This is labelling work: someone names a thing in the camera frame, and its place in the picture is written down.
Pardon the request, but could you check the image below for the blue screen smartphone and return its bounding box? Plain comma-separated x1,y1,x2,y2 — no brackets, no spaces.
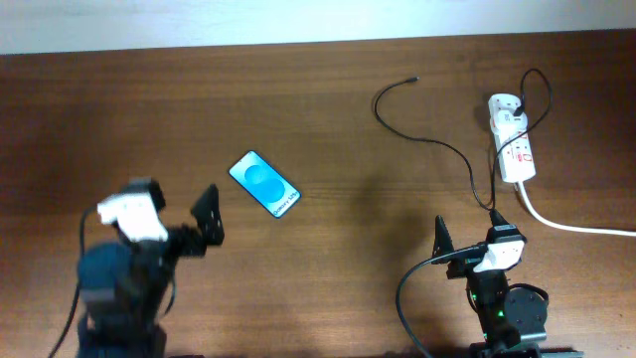
229,150,302,219

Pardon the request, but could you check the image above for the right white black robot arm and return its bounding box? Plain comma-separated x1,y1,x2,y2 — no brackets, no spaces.
432,210,550,357

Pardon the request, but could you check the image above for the white USB charger adapter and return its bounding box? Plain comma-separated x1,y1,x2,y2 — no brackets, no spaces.
490,110,528,134

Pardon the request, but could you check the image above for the white power strip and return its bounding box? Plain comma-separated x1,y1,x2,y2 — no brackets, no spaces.
488,93,536,184

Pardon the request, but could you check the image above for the black charger cable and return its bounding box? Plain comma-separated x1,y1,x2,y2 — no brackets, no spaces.
373,68,555,212

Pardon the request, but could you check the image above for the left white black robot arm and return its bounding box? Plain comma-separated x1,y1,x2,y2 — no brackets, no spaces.
77,179,225,357

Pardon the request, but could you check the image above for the white power strip cord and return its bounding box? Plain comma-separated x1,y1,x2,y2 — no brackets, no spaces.
515,180,636,238

